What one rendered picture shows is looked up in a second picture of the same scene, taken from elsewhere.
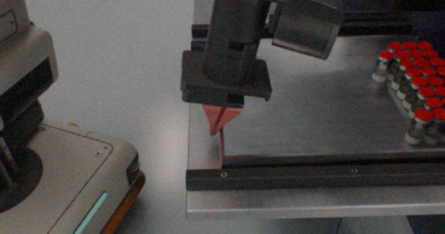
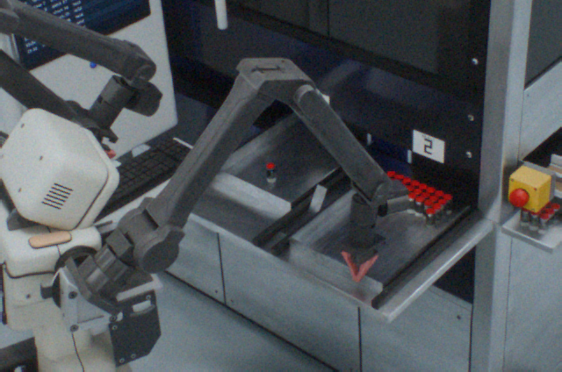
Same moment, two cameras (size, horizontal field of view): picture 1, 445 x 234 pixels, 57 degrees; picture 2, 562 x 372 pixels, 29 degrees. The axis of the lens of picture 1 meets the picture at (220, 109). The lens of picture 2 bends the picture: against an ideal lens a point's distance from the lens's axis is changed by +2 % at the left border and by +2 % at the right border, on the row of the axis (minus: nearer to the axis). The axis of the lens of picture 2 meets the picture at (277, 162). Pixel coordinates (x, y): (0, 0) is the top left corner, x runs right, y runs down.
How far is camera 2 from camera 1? 1.95 m
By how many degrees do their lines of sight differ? 35
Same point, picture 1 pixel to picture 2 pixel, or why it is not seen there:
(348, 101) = (385, 226)
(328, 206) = (433, 275)
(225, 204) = (399, 303)
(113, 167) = not seen: outside the picture
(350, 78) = not seen: hidden behind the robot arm
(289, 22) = (392, 203)
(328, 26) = (405, 196)
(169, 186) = not seen: outside the picture
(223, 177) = (388, 291)
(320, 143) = (399, 253)
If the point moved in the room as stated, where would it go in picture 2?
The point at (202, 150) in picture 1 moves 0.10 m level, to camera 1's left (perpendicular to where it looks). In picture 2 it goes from (357, 293) to (327, 318)
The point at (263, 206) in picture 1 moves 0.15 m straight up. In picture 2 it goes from (412, 293) to (412, 238)
